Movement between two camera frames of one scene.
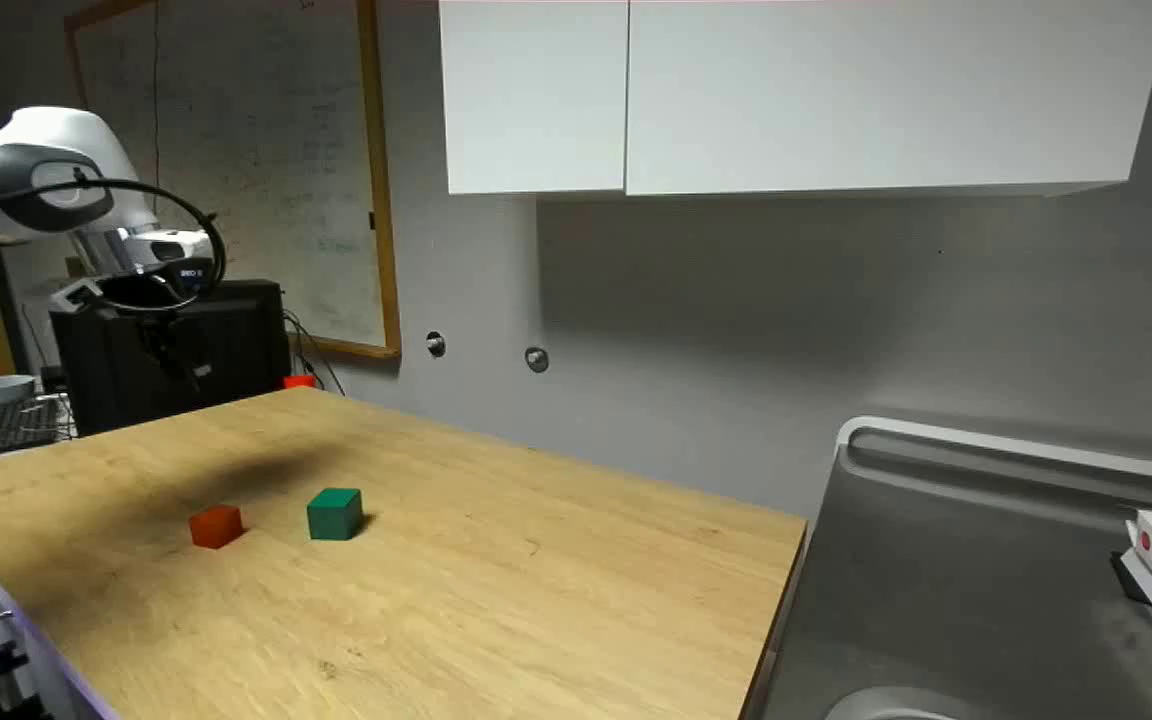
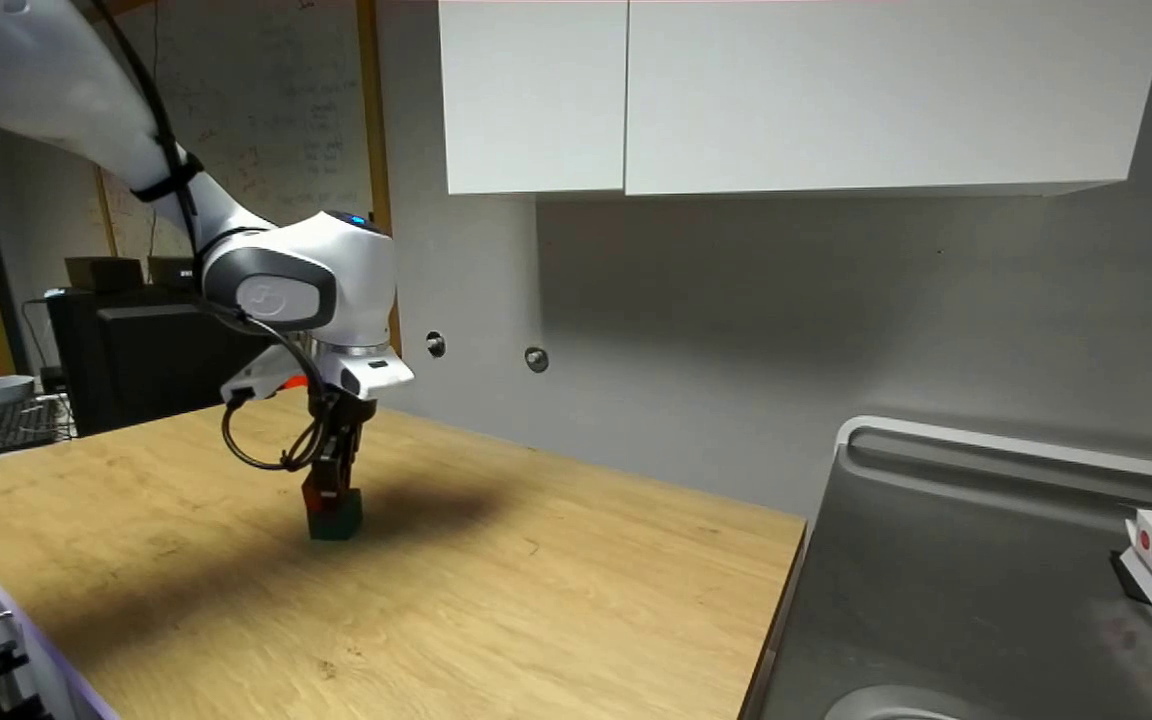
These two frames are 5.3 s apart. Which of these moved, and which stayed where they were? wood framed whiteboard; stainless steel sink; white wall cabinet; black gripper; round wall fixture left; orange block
Moved: black gripper; orange block
Stayed: white wall cabinet; wood framed whiteboard; round wall fixture left; stainless steel sink
